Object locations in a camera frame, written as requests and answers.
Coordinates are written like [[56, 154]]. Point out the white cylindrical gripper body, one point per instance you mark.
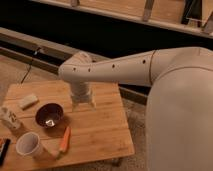
[[80, 92]]

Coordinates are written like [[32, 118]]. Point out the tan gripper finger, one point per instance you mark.
[[74, 105], [92, 103]]

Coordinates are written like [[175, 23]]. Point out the orange pepper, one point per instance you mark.
[[64, 142]]

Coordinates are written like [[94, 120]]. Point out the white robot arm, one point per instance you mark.
[[179, 109]]

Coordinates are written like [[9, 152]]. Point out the dark brown bowl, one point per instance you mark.
[[49, 115]]

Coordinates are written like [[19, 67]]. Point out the white sponge block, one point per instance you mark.
[[27, 101]]

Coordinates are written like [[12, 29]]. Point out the white paper cup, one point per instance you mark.
[[29, 144]]

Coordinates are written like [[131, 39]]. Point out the black orange object at edge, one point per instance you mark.
[[4, 144]]

